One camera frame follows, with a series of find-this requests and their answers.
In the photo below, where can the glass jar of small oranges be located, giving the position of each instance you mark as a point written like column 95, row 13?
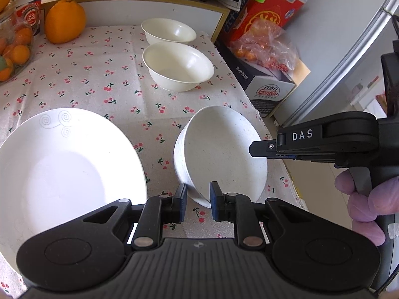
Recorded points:
column 14, row 49

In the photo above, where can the person's right hand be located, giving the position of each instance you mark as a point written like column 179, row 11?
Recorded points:
column 358, row 211

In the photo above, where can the cream bowl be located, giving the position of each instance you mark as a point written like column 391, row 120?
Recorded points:
column 177, row 68
column 170, row 31

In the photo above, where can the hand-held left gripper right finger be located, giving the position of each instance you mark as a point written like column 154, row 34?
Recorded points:
column 214, row 202

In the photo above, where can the white bowl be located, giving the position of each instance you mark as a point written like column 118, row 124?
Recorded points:
column 224, row 149

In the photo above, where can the white plate with swirl print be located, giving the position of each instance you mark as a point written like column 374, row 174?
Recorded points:
column 68, row 168

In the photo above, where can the dark and white cardboard box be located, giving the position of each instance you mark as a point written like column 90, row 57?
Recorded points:
column 268, row 90

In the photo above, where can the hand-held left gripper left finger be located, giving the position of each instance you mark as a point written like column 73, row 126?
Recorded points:
column 183, row 204

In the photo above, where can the red label can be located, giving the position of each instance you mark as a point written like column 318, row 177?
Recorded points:
column 29, row 18

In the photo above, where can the silver refrigerator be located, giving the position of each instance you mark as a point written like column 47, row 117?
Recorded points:
column 336, row 53

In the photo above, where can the plastic bag of oranges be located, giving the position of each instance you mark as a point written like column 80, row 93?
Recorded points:
column 268, row 49

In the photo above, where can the cherry print tablecloth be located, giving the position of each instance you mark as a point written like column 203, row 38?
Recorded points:
column 93, row 78

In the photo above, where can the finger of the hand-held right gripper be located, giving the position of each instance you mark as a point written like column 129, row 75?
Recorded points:
column 261, row 149
column 288, row 156

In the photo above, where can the red cardboard box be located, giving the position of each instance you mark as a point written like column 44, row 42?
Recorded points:
column 277, row 6

